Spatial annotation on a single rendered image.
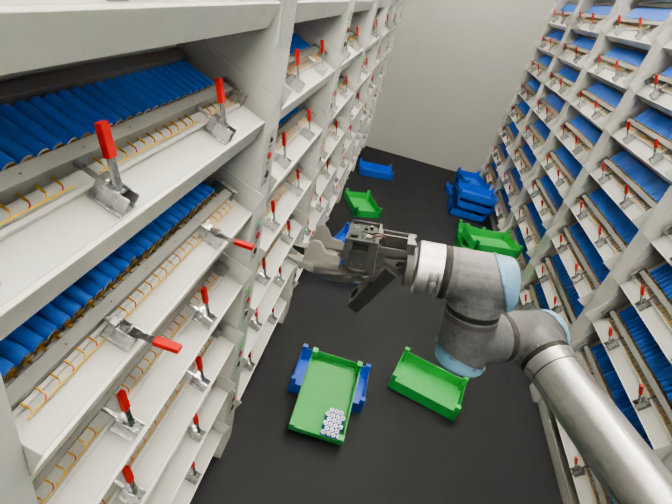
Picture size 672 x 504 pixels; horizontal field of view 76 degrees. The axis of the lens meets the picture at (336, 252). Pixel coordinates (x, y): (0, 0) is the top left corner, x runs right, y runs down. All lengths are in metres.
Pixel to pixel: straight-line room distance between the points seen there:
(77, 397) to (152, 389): 0.26
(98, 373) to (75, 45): 0.37
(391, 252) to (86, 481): 0.55
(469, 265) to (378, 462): 1.14
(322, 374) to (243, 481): 0.47
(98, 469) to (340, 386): 1.15
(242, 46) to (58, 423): 0.64
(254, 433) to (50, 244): 1.32
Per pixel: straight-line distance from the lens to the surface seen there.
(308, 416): 1.72
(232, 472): 1.61
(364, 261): 0.71
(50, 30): 0.38
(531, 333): 0.83
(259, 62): 0.85
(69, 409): 0.58
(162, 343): 0.60
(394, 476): 1.72
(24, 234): 0.46
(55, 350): 0.59
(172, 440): 1.02
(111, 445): 0.78
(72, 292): 0.64
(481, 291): 0.71
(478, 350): 0.77
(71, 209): 0.50
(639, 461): 0.76
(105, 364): 0.62
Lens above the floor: 1.41
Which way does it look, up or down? 32 degrees down
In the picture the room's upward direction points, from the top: 15 degrees clockwise
